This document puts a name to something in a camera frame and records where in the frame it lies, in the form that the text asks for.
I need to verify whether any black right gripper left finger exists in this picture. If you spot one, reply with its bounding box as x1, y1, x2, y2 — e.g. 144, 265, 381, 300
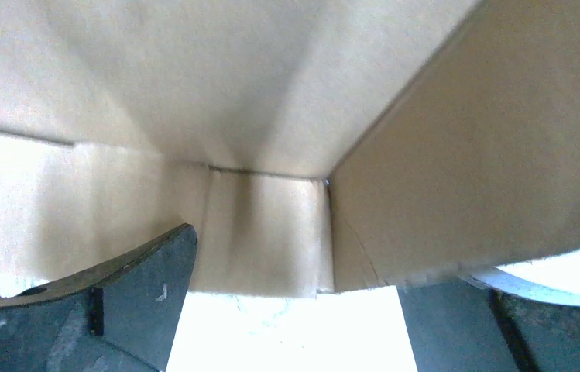
0, 224, 197, 371

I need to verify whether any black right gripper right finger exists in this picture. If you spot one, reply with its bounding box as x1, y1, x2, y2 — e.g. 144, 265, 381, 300
397, 269, 580, 371

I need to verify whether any brown cardboard box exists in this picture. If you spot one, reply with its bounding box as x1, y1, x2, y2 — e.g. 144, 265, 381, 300
0, 1, 580, 297

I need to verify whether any floral patterned table mat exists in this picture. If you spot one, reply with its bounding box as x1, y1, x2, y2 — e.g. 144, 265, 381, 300
0, 243, 580, 372

